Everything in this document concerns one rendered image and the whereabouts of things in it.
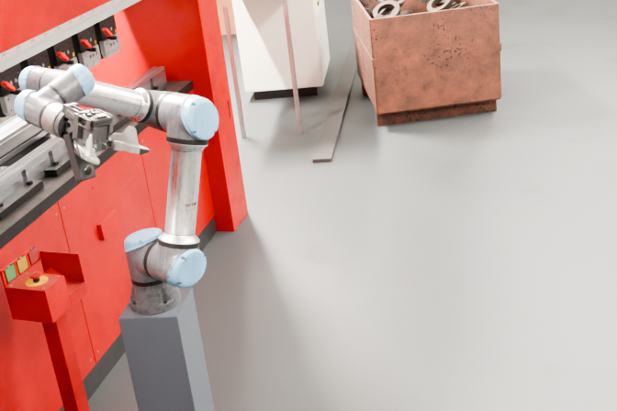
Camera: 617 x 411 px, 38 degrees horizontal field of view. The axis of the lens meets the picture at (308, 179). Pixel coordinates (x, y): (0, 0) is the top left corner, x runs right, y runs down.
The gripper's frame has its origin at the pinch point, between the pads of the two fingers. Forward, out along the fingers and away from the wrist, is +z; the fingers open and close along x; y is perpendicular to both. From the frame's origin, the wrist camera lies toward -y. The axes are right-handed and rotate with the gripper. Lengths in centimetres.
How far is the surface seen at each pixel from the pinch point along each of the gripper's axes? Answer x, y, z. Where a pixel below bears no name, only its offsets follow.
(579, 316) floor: 218, -95, 56
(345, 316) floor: 177, -122, -31
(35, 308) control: 33, -82, -65
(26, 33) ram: 82, -15, -140
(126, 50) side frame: 193, -49, -198
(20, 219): 53, -69, -100
